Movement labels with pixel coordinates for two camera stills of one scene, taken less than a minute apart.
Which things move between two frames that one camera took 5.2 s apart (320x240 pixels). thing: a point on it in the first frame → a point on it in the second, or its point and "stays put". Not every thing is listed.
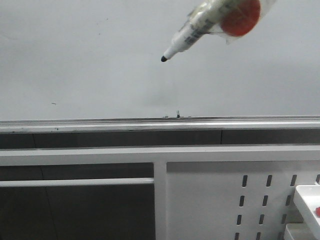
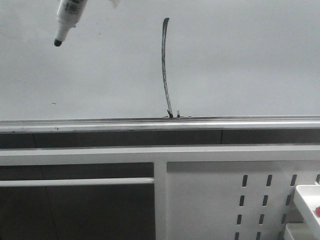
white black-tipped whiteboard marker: [205, 18] → [69, 13]
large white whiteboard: [102, 59] stays put
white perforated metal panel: [235, 200] stays put
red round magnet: [240, 17] → [115, 3]
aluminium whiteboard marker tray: [160, 124] stays put
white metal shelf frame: [158, 156] stays put
